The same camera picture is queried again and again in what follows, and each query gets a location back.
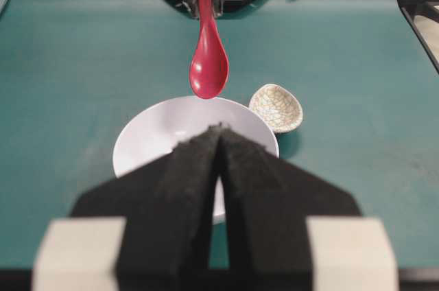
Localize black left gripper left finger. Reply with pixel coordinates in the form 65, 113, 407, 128
70, 126, 220, 290

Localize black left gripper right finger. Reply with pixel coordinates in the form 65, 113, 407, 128
219, 129, 361, 290

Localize red plastic spoon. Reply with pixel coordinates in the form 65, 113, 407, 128
189, 0, 229, 99

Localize large white bowl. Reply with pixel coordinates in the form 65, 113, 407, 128
112, 95, 281, 226

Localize small crackle-pattern dish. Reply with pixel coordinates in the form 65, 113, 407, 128
248, 84, 304, 134

